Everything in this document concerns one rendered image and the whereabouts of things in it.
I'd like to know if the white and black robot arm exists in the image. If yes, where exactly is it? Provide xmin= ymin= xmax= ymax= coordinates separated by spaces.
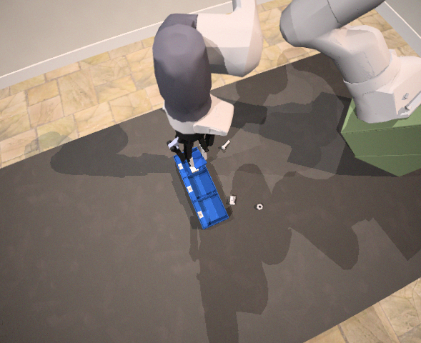
xmin=152 ymin=0 xmax=421 ymax=136

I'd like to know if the blue rack of three bins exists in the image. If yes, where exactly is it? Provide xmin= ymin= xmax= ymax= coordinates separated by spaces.
xmin=173 ymin=155 xmax=229 ymax=229

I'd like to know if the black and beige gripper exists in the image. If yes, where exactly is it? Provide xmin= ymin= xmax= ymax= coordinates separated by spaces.
xmin=167 ymin=130 xmax=215 ymax=167

